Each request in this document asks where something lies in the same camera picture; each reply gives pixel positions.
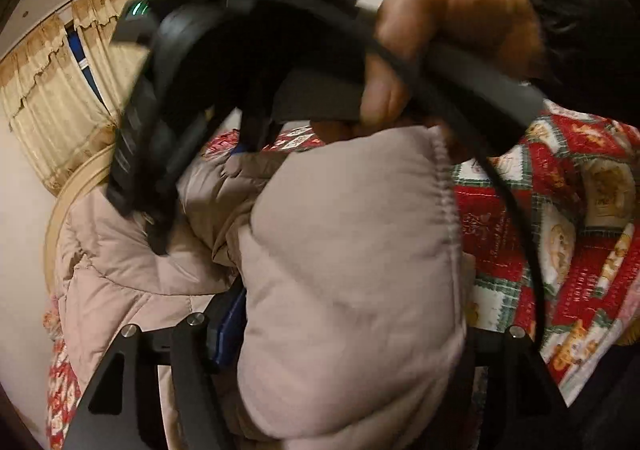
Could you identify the red patchwork bear bedspread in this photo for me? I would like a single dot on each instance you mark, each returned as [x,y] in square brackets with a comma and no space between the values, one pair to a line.
[578,172]

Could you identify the beige quilted down jacket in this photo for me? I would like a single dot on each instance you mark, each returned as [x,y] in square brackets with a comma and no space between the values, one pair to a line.
[351,256]

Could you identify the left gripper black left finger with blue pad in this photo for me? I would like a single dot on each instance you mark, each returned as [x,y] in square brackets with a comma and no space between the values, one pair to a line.
[121,405]

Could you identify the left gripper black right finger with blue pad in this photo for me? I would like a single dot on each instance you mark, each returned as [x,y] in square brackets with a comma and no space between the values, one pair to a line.
[501,397]

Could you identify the cream wooden headboard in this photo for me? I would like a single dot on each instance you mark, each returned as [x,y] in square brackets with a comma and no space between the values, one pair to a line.
[89,175]

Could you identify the black jacket sleeve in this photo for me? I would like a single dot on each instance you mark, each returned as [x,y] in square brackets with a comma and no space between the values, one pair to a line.
[591,56]

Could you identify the beige curtain at left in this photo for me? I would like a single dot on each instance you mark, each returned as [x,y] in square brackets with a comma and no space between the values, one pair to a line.
[58,119]

